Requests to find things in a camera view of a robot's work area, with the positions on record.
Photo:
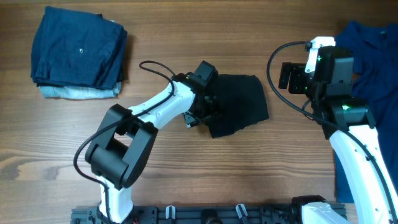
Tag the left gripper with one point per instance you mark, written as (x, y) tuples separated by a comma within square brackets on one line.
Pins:
[(214, 109)]

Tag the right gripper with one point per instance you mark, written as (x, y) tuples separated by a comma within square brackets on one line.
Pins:
[(296, 71)]

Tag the black polo shirt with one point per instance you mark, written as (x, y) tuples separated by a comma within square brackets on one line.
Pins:
[(241, 102)]

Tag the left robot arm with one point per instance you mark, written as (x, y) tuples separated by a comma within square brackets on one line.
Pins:
[(118, 152)]

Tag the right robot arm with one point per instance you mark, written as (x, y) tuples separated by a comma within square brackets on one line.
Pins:
[(321, 89)]

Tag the blue polo shirt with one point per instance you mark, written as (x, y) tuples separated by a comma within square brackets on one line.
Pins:
[(375, 63)]

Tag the folded light grey garment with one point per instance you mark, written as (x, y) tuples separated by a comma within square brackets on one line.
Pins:
[(79, 92)]

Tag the folded navy blue garment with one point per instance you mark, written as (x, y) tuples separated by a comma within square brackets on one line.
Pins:
[(74, 48)]

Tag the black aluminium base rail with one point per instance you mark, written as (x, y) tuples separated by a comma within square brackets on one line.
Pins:
[(265, 214)]

